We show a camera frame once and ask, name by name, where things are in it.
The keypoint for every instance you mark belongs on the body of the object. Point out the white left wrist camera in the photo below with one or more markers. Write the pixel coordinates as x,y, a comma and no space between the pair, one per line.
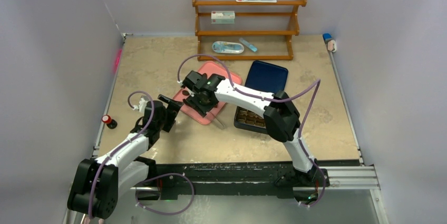
143,101

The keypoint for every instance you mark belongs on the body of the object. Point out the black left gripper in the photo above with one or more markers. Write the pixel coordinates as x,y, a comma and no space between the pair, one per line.
171,110

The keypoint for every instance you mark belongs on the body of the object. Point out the light blue small tube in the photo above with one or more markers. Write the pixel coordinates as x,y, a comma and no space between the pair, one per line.
248,45

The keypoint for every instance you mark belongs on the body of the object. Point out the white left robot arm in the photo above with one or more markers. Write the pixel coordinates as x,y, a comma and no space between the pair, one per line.
118,156

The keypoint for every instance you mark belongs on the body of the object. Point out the red black button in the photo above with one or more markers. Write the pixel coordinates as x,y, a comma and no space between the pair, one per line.
109,122

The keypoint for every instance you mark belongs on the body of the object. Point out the blue white corner device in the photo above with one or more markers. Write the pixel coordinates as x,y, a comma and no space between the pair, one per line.
330,42

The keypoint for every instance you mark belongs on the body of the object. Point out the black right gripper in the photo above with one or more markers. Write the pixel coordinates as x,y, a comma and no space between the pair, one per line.
195,97

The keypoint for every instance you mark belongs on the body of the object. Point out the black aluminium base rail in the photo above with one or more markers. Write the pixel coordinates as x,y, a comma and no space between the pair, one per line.
277,179

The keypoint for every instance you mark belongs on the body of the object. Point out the blue chocolate tin box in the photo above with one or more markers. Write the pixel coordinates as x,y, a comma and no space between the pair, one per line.
249,121

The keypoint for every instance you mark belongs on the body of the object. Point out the wooden shelf rack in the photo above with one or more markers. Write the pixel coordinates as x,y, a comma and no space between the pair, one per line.
274,20

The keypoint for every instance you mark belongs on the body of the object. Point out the dark blue tin lid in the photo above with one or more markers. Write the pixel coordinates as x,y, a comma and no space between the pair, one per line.
266,77

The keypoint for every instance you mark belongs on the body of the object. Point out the white green small box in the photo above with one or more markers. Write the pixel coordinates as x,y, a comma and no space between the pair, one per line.
223,17

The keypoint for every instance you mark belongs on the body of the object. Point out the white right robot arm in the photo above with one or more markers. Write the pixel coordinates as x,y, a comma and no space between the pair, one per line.
280,115

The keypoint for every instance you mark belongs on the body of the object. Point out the light blue oval package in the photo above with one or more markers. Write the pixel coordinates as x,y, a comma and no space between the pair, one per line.
227,47

